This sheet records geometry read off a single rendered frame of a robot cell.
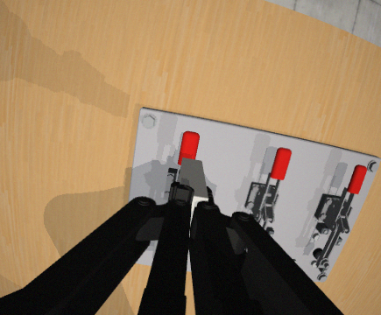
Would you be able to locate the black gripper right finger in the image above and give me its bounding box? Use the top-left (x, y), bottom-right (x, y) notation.
top-left (188, 159), bottom-right (344, 315)

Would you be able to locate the grey fixture plate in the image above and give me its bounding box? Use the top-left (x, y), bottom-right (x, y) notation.
top-left (128, 107), bottom-right (381, 282)

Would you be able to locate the black toggle clamp with red handle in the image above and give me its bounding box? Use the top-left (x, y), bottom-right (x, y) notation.
top-left (313, 164), bottom-right (367, 269)

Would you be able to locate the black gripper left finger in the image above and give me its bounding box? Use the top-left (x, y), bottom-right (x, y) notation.
top-left (0, 157), bottom-right (194, 315)

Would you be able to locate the grey toggle clamp with red handle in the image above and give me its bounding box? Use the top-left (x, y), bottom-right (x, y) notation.
top-left (163, 131), bottom-right (200, 200)

